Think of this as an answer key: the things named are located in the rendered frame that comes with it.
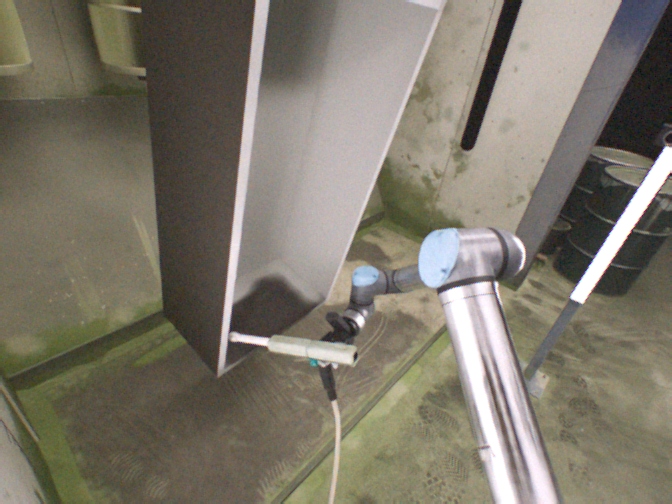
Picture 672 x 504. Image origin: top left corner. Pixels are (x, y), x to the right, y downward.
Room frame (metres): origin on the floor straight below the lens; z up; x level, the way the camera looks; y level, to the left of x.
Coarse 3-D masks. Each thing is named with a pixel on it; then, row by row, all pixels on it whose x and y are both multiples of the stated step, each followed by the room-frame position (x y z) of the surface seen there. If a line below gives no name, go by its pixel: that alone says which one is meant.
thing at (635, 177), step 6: (612, 168) 2.81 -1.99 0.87; (612, 174) 2.65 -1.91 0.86; (618, 174) 2.68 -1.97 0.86; (624, 174) 2.71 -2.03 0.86; (630, 174) 2.73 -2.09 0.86; (636, 174) 2.76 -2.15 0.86; (642, 174) 2.77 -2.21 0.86; (630, 180) 2.56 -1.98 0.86; (636, 180) 2.58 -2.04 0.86; (666, 186) 2.53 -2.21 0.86
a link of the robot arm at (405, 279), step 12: (516, 240) 0.65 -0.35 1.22; (516, 252) 0.62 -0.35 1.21; (516, 264) 0.61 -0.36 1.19; (396, 276) 1.00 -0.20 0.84; (408, 276) 0.93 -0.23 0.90; (420, 276) 0.88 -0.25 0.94; (504, 276) 0.61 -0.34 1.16; (396, 288) 0.99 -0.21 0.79; (408, 288) 0.95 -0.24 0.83; (420, 288) 0.91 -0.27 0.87
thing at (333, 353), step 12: (228, 336) 0.84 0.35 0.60; (240, 336) 0.83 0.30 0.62; (252, 336) 0.82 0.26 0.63; (276, 336) 0.79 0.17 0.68; (276, 348) 0.75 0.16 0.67; (288, 348) 0.74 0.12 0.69; (300, 348) 0.73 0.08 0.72; (312, 348) 0.72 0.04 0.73; (324, 348) 0.71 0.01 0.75; (336, 348) 0.70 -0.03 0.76; (348, 348) 0.70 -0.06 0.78; (324, 360) 0.70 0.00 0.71; (336, 360) 0.68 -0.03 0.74; (348, 360) 0.67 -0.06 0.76; (324, 372) 0.70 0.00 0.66; (324, 384) 0.69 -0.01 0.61; (336, 396) 0.69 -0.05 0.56
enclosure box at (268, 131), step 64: (192, 0) 0.73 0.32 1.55; (256, 0) 0.64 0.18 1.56; (320, 0) 1.26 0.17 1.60; (384, 0) 1.23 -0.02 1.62; (192, 64) 0.74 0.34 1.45; (256, 64) 0.66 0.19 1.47; (320, 64) 1.33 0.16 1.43; (384, 64) 1.20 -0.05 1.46; (192, 128) 0.76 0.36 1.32; (256, 128) 1.16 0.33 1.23; (320, 128) 1.34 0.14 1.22; (384, 128) 1.18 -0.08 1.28; (192, 192) 0.78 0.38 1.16; (256, 192) 1.22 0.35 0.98; (320, 192) 1.32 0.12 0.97; (192, 256) 0.80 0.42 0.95; (256, 256) 1.31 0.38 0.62; (320, 256) 1.30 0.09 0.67; (192, 320) 0.83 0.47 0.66; (256, 320) 1.04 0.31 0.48
